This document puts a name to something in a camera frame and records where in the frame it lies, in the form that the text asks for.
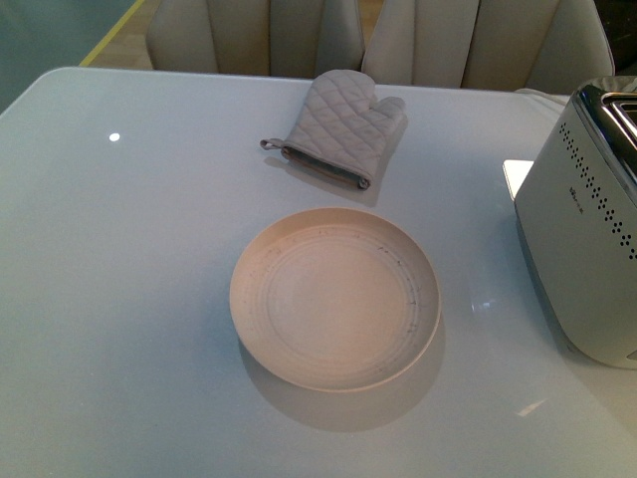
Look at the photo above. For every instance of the left beige upholstered chair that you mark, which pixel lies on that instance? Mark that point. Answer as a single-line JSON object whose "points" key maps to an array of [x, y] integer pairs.
{"points": [[291, 39]]}

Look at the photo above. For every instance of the beige round plate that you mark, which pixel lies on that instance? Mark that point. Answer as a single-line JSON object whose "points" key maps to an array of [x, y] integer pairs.
{"points": [[335, 299]]}

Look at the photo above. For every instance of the right beige upholstered chair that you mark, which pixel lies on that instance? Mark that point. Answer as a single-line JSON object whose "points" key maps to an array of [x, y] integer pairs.
{"points": [[500, 45]]}

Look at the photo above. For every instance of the beige upholstered chair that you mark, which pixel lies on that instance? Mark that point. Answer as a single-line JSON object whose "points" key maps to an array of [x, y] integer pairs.
{"points": [[500, 45], [291, 39]]}

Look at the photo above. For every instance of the beige quilted oven mitt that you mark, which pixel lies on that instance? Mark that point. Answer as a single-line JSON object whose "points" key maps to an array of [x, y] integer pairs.
{"points": [[342, 130]]}

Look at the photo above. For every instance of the chrome and white toaster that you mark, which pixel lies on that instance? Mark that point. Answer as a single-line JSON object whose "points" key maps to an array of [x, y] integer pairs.
{"points": [[577, 213]]}

